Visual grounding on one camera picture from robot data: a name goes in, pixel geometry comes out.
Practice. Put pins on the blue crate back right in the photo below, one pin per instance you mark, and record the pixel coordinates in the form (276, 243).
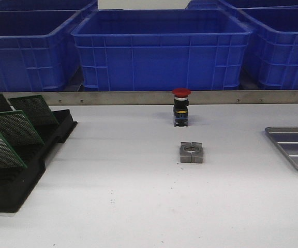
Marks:
(240, 4)

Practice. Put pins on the blue plastic crate right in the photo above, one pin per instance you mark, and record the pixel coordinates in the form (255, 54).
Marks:
(271, 57)

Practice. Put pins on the blue crate back left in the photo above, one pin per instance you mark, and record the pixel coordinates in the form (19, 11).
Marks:
(84, 6)

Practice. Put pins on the red emergency stop button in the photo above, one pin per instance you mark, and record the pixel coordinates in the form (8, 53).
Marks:
(180, 109)

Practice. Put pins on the blue plastic crate centre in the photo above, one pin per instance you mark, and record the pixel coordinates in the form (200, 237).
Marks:
(148, 50)

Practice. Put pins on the green perforated board middle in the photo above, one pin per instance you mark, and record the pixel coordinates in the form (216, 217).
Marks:
(17, 129)

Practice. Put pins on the green perforated board rear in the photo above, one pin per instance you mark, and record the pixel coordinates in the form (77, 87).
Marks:
(36, 109)

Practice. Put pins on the grey metal clamp block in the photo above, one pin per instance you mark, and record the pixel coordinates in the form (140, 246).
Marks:
(191, 152)

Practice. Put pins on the blue plastic crate left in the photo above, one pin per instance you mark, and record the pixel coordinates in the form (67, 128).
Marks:
(37, 50)

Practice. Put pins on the blue plastic crate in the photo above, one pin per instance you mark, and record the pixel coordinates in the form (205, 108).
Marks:
(37, 50)
(148, 50)
(271, 57)

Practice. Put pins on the black slotted board rack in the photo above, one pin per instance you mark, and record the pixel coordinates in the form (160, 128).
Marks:
(17, 183)

